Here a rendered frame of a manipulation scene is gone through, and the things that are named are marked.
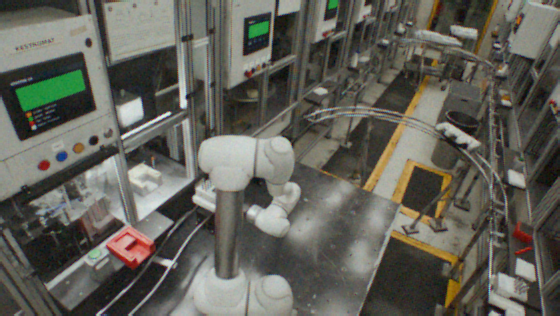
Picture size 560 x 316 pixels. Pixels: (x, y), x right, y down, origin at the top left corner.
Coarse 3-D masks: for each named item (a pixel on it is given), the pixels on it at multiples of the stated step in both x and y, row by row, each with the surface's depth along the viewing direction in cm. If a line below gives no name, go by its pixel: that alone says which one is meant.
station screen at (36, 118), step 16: (80, 64) 94; (16, 80) 80; (32, 80) 84; (16, 96) 82; (80, 96) 98; (32, 112) 87; (48, 112) 91; (64, 112) 95; (80, 112) 100; (32, 128) 88
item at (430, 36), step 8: (416, 32) 573; (424, 32) 552; (432, 32) 579; (416, 40) 550; (432, 40) 544; (440, 40) 543; (448, 40) 555; (456, 40) 566; (408, 48) 603; (448, 56) 596; (408, 64) 611; (416, 64) 616; (424, 72) 582; (440, 80) 624; (448, 80) 577
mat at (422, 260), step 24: (408, 240) 278; (384, 264) 255; (408, 264) 257; (432, 264) 259; (384, 288) 237; (408, 288) 239; (432, 288) 240; (456, 288) 243; (360, 312) 219; (384, 312) 221; (408, 312) 222; (432, 312) 224; (456, 312) 226
